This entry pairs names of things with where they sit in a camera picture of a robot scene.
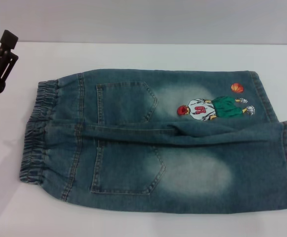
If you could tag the blue denim shorts basketball print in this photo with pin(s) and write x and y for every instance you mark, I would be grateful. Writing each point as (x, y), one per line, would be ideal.
(133, 148)

